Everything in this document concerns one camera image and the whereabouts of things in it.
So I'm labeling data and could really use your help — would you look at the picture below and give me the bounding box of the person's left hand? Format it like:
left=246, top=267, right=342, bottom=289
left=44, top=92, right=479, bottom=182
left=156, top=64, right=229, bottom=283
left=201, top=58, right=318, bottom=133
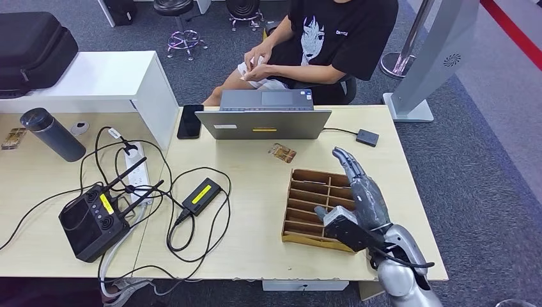
left=242, top=63, right=272, bottom=82

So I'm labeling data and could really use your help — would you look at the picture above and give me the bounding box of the person's right hand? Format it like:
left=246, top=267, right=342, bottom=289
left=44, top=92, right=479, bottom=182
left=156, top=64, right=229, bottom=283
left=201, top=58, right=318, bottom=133
left=244, top=41, right=274, bottom=68

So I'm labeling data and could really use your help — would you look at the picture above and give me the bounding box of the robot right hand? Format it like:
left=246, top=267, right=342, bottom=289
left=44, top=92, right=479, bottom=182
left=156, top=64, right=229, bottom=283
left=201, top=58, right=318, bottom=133
left=314, top=146, right=393, bottom=235

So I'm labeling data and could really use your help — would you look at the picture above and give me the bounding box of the cardboard card organizer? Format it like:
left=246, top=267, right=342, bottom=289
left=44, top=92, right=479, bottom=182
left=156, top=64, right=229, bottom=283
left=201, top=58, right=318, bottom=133
left=281, top=168, right=359, bottom=254

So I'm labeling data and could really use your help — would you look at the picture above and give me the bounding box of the person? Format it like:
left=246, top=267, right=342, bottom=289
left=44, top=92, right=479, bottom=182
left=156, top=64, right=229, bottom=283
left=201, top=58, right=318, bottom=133
left=202, top=0, right=399, bottom=107

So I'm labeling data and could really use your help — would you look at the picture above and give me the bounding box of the brown patterned card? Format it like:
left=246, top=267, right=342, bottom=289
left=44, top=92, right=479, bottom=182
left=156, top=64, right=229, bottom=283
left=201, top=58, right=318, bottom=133
left=268, top=143, right=297, bottom=164
left=1, top=127, right=27, bottom=151

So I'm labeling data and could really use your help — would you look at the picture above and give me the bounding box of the black stool with chrome base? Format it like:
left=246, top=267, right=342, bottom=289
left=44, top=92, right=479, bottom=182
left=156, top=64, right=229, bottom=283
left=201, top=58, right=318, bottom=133
left=225, top=0, right=264, bottom=32
left=153, top=0, right=208, bottom=61

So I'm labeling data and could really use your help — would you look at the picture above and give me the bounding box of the grey laptop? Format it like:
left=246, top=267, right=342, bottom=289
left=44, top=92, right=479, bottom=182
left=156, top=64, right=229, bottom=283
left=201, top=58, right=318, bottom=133
left=195, top=89, right=333, bottom=141

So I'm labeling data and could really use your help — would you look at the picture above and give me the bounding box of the small black box device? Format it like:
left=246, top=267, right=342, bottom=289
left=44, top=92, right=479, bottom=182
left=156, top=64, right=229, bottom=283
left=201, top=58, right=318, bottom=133
left=355, top=129, right=380, bottom=148

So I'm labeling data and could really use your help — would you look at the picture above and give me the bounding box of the black smartphone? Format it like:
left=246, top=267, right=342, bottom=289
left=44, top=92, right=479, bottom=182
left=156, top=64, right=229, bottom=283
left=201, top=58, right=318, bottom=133
left=176, top=104, right=205, bottom=140

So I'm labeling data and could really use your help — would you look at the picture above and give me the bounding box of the white box under desk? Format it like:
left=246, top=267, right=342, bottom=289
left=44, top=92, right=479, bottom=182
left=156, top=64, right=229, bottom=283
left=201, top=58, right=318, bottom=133
left=261, top=279, right=350, bottom=292

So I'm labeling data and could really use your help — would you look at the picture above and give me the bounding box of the black adapter with yellow label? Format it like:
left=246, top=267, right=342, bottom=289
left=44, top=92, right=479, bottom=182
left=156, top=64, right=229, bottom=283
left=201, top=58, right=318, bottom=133
left=182, top=177, right=222, bottom=217

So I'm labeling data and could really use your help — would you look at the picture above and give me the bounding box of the black bag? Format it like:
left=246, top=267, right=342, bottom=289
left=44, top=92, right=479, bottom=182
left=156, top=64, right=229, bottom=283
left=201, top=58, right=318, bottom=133
left=101, top=0, right=137, bottom=26

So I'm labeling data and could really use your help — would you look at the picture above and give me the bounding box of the white power strip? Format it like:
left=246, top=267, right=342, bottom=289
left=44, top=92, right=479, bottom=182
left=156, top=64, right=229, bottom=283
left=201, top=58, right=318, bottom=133
left=123, top=141, right=152, bottom=207

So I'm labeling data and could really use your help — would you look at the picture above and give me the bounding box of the grey kiosk stand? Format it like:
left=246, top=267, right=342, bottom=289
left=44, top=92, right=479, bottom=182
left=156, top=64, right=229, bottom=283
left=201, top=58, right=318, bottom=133
left=382, top=0, right=481, bottom=123

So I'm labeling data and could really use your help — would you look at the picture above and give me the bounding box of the white cabinet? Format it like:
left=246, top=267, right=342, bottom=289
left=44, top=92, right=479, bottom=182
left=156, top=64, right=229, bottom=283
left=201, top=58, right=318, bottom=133
left=0, top=51, right=180, bottom=151

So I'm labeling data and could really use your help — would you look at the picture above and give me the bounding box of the dark thermos bottle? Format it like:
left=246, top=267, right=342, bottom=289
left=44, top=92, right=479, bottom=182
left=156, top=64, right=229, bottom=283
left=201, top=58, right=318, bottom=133
left=20, top=107, right=87, bottom=162

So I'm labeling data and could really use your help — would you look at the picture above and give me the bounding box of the black carrying case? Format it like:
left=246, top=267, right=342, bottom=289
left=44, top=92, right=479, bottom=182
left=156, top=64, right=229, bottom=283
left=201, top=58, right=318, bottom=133
left=0, top=11, right=80, bottom=99

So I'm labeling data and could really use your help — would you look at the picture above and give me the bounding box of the black remote controller with antennas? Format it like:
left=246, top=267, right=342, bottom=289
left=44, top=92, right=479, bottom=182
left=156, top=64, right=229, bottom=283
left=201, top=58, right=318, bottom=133
left=58, top=156, right=165, bottom=264

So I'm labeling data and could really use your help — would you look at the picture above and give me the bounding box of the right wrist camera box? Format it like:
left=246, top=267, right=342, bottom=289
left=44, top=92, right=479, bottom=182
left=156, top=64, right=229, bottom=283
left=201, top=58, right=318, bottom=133
left=323, top=206, right=384, bottom=254

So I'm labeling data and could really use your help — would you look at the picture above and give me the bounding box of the thin black device cable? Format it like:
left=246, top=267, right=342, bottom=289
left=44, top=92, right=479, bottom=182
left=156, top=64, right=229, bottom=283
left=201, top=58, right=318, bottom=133
left=322, top=127, right=359, bottom=136

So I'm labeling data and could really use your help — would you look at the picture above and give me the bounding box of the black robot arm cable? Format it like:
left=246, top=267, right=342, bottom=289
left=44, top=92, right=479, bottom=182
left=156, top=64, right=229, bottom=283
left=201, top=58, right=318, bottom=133
left=369, top=246, right=436, bottom=272

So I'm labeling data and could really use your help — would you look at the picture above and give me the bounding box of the black plug cable with tag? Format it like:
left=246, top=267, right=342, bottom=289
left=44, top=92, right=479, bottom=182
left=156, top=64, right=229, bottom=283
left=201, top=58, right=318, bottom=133
left=94, top=126, right=139, bottom=185

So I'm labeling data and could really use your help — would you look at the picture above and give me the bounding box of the chrome stanchion post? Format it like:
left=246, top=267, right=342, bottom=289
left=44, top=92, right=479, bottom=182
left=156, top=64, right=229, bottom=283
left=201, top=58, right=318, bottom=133
left=378, top=0, right=436, bottom=80

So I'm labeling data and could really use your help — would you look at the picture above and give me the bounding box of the black adapter cable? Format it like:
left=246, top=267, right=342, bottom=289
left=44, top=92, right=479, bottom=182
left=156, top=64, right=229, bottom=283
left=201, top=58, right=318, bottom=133
left=167, top=166, right=233, bottom=264

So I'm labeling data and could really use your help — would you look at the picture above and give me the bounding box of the white power cable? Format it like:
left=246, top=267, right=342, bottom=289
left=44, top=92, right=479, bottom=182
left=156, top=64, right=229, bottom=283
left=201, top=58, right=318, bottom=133
left=98, top=203, right=148, bottom=300

